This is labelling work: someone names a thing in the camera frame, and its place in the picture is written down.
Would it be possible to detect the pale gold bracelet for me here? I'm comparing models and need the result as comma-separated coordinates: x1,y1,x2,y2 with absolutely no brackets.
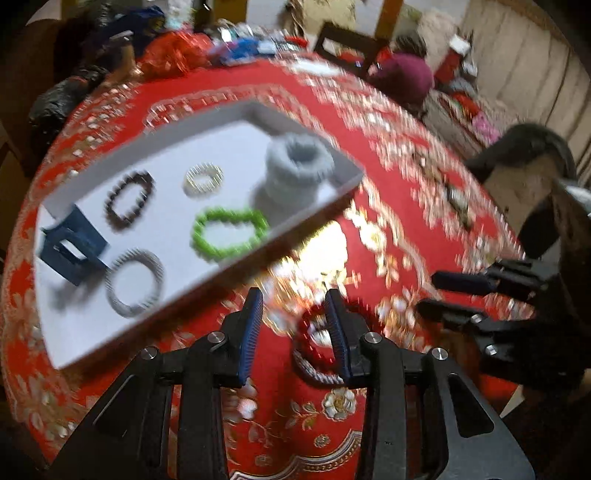
183,162,225,197

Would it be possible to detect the white cardboard box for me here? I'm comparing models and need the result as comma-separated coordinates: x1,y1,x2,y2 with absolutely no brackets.
34,99,365,370

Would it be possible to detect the silver wristwatch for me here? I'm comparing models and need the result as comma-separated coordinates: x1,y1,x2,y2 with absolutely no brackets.
443,185,474,230

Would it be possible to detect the blue bag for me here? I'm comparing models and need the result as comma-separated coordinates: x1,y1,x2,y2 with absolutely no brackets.
92,7,167,47

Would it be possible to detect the dark brown bead bracelet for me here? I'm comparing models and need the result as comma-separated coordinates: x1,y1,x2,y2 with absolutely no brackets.
104,170,156,228

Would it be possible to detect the green bead bracelet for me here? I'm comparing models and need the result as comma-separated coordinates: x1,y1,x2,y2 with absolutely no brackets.
191,208,270,265

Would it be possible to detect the red plastic bag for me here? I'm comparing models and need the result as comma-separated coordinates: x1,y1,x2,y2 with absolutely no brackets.
139,31,216,79

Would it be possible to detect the blue hair claw clip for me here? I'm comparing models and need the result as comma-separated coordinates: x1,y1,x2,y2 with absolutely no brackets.
38,205,110,287

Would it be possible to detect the dark padded chair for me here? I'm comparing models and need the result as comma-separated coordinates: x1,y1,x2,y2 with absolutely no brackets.
464,122,578,259

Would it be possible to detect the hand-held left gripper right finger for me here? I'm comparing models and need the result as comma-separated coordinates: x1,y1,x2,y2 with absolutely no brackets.
324,289,536,480

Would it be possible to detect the red floral tablecloth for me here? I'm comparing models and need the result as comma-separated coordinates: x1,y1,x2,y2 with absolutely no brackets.
0,51,532,480

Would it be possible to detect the dark wooden chair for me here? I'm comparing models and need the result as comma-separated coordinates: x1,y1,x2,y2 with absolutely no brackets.
314,22,393,79

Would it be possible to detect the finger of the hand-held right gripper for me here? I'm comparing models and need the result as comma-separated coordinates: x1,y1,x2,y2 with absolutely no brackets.
431,259,555,303
416,299,536,370

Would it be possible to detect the black plastic bag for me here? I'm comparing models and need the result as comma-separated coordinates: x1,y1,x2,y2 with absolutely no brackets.
28,67,110,134

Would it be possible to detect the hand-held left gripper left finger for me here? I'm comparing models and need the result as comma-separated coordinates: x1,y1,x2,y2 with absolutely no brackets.
48,287,265,480

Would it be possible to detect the beige fuzzy blanket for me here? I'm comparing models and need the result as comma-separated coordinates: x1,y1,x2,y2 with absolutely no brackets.
416,9,462,61

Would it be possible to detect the red bead bracelet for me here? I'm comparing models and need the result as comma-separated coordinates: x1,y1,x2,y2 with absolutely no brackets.
293,302,370,363

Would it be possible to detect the grey white woven bracelet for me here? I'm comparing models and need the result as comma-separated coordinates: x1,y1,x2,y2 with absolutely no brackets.
291,346,348,387
105,249,166,318

